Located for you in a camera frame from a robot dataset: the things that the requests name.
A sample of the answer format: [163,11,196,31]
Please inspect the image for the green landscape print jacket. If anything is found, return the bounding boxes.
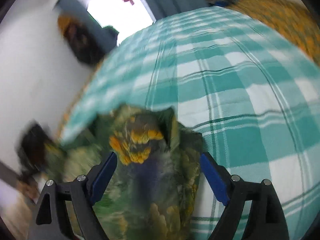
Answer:
[45,105,203,239]

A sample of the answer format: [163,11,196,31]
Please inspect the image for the coat rack with clothes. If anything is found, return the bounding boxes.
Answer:
[57,14,105,67]

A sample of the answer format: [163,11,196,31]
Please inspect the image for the teal plaid bed sheet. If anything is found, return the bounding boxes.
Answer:
[61,7,319,239]

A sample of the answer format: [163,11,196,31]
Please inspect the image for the blue curtain left panel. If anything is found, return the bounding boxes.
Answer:
[56,0,102,30]

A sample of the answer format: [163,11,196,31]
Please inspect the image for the orange floral green quilt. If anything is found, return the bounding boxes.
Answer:
[227,0,320,65]

